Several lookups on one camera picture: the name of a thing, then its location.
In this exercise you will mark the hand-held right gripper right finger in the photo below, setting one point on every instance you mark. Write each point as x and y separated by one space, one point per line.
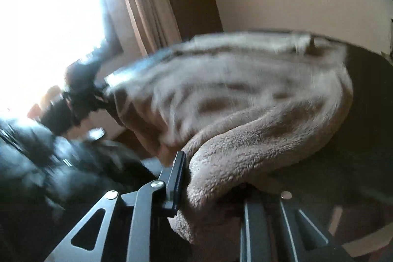
254 228

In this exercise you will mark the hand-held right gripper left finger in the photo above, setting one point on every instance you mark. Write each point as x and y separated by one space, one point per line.
175 185

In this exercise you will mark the grey-brown fleece garment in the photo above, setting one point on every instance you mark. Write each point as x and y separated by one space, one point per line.
245 96

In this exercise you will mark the bright window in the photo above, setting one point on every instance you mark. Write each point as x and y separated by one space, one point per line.
46 19

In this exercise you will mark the person's dark jacket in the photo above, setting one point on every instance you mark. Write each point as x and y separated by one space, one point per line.
30 157

